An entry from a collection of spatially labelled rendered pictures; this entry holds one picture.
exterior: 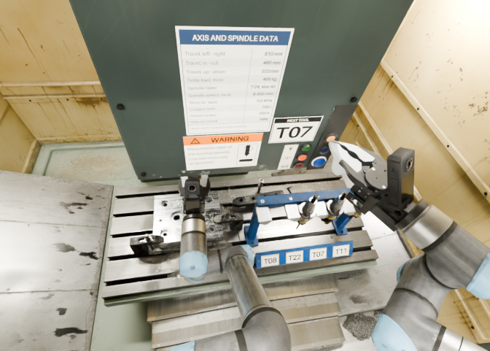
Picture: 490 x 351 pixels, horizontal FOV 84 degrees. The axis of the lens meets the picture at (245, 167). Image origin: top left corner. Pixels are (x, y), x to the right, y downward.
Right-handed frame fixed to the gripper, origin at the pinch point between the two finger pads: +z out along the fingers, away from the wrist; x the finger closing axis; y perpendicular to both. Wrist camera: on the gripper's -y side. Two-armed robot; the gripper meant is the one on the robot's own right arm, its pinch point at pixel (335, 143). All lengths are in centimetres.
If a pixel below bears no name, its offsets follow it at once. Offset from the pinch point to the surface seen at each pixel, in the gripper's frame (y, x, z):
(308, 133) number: -1.6, -4.6, 4.5
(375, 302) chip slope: 92, 32, -42
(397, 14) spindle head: -25.2, 1.0, 1.5
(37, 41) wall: 36, -34, 140
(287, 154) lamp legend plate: 4.7, -7.1, 6.0
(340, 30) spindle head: -22.8, -5.8, 5.4
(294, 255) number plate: 74, 8, -5
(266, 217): 46.5, -1.7, 8.8
